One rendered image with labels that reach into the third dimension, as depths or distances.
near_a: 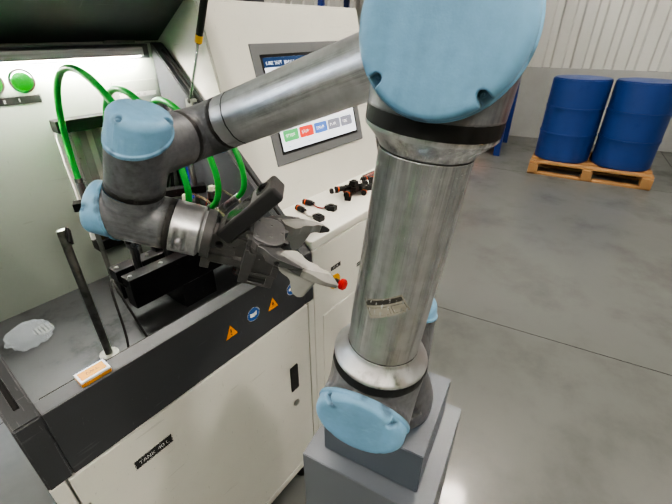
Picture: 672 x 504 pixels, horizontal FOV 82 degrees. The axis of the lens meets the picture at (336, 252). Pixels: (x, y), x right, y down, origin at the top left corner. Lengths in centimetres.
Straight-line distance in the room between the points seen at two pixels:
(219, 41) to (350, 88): 76
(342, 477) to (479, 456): 111
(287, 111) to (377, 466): 60
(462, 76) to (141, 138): 36
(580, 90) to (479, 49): 485
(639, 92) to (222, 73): 452
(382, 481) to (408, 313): 44
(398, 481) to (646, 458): 149
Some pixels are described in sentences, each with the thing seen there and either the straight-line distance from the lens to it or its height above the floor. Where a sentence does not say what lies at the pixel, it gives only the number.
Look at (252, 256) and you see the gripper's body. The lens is 58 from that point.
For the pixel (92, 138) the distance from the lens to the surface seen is 125.
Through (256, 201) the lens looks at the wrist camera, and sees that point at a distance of 54.
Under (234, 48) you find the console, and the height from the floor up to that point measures 144.
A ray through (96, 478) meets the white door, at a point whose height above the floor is 75.
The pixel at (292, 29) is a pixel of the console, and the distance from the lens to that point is 140.
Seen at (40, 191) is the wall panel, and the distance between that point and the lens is 124.
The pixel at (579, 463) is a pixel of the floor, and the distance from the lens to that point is 199.
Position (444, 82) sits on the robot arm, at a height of 145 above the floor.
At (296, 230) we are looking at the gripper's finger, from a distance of 63.
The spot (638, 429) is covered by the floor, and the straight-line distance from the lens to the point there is 223.
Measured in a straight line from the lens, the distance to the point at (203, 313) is 90.
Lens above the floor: 148
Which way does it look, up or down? 30 degrees down
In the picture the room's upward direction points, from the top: straight up
